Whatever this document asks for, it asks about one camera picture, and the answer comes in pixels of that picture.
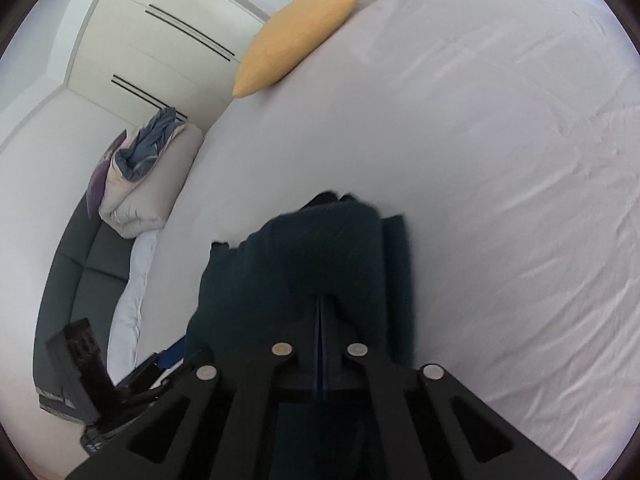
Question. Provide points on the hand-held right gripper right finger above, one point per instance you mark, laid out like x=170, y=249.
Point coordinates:
x=335, y=360

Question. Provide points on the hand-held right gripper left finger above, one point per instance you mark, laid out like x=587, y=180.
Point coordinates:
x=305, y=360

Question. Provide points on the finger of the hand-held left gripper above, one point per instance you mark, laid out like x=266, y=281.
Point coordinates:
x=165, y=367

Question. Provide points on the dark green sweater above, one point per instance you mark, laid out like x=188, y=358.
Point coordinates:
x=300, y=260

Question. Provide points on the white blanket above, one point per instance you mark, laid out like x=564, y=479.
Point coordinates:
x=132, y=290

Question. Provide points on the dark grey sofa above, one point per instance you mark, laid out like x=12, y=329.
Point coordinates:
x=75, y=280

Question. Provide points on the folded beige quilt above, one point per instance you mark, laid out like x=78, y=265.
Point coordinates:
x=150, y=195

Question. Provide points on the purple pillow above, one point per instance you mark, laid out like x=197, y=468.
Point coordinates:
x=100, y=180

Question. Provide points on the blue grey cloth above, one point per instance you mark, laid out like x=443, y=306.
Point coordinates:
x=150, y=142

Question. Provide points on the bed with white sheet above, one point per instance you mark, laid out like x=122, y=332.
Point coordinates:
x=450, y=135

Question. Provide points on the yellow pillow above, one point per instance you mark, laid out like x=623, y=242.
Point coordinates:
x=295, y=40

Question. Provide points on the white wardrobe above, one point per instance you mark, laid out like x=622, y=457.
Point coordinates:
x=150, y=45

